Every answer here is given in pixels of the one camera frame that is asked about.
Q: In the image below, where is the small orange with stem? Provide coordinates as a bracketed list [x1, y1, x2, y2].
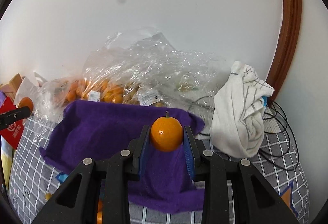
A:
[150, 111, 183, 152]

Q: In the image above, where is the red paper bag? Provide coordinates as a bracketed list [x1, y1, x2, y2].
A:
[1, 97, 24, 150]

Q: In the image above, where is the orange star patch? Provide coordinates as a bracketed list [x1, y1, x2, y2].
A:
[280, 181, 298, 218]

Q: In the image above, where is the white plastic bag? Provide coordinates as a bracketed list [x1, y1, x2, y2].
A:
[13, 71, 47, 106]

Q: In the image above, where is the oval kumquat orange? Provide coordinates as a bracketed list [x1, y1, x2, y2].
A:
[97, 199, 103, 224]

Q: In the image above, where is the purple towel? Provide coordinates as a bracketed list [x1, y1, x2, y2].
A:
[40, 100, 205, 214]

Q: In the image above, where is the white grey-striped cloth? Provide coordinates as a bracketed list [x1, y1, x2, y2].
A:
[210, 61, 274, 158]

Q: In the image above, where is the clear plastic bag of oranges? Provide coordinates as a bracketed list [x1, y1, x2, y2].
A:
[83, 30, 229, 113]

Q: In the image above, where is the black cable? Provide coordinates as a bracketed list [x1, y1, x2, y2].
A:
[189, 95, 300, 171]

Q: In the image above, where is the brown wooden door frame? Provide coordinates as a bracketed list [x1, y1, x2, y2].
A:
[267, 0, 302, 100]

